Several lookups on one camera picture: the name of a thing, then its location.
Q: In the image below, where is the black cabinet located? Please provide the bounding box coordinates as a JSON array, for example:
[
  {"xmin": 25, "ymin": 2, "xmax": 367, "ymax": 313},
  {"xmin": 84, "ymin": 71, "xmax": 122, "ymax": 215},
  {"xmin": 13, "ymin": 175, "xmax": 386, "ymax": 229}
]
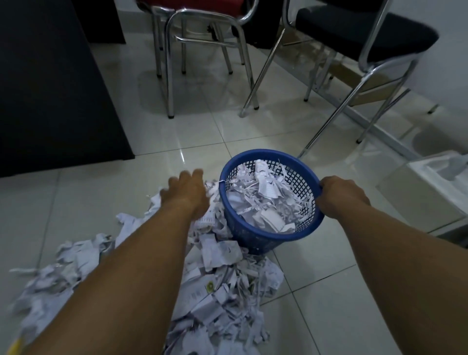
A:
[{"xmin": 71, "ymin": 0, "xmax": 127, "ymax": 45}]

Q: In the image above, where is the white tiled floor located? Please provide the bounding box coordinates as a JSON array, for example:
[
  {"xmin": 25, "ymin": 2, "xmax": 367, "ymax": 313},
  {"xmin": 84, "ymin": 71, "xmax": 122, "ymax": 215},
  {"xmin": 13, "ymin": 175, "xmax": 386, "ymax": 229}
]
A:
[{"xmin": 0, "ymin": 0, "xmax": 468, "ymax": 355}]

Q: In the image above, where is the person's right hand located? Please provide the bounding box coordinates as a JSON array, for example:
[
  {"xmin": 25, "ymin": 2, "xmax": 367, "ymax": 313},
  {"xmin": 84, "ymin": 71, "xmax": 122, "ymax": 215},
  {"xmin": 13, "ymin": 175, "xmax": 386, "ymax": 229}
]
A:
[{"xmin": 316, "ymin": 175, "xmax": 372, "ymax": 220}]

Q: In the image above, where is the person's left hand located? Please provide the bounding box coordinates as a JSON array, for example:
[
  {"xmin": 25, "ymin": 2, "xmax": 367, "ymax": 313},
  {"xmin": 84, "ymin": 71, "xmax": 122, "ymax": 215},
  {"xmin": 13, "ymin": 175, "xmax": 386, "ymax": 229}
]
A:
[{"xmin": 159, "ymin": 169, "xmax": 213, "ymax": 220}]

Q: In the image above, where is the black chrome chair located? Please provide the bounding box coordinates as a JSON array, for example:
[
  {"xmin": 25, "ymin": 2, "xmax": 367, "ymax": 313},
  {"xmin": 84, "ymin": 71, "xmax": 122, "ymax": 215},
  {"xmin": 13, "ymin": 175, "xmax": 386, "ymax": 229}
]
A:
[{"xmin": 239, "ymin": 0, "xmax": 439, "ymax": 160}]

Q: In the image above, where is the pile of shredded white paper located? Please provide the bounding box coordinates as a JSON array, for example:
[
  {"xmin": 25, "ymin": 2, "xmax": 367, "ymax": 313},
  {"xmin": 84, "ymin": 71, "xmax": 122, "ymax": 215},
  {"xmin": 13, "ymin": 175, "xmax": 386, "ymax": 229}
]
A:
[{"xmin": 9, "ymin": 179, "xmax": 286, "ymax": 355}]

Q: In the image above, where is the black hanging bag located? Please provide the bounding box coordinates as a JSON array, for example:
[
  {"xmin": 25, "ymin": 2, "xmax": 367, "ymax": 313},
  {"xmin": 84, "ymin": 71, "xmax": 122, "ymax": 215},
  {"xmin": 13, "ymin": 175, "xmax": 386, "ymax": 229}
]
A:
[{"xmin": 234, "ymin": 0, "xmax": 286, "ymax": 50}]

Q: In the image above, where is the brown wooden board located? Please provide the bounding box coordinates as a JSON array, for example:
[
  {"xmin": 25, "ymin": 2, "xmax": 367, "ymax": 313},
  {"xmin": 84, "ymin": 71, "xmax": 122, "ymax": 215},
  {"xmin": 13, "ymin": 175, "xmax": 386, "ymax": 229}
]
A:
[{"xmin": 325, "ymin": 60, "xmax": 410, "ymax": 107}]

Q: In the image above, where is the person's left forearm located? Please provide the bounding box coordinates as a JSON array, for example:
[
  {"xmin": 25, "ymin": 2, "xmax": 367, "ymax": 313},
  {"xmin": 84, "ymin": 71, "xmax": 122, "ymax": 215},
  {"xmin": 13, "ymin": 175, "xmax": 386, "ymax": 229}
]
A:
[{"xmin": 21, "ymin": 203, "xmax": 211, "ymax": 355}]

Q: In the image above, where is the red chrome chair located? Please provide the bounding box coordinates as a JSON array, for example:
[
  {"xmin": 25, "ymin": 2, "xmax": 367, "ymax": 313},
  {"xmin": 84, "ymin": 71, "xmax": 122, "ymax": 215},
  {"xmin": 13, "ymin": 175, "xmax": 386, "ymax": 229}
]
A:
[{"xmin": 136, "ymin": 0, "xmax": 260, "ymax": 119}]

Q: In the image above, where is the blue plastic mesh wastebasket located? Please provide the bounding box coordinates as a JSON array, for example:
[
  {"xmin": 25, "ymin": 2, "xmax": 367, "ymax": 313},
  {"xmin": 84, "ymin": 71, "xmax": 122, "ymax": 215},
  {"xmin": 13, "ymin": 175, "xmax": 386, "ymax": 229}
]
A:
[{"xmin": 218, "ymin": 149, "xmax": 325, "ymax": 256}]

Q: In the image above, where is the black table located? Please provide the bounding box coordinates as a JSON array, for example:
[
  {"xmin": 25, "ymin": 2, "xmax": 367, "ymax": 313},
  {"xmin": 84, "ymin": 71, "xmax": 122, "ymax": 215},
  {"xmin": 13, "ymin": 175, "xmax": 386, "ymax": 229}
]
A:
[{"xmin": 0, "ymin": 0, "xmax": 136, "ymax": 179}]

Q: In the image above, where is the person's right forearm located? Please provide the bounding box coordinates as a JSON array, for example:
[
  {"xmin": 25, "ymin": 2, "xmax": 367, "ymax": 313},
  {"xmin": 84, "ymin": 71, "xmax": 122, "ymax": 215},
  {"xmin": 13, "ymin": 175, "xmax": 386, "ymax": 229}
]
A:
[{"xmin": 336, "ymin": 203, "xmax": 468, "ymax": 355}]

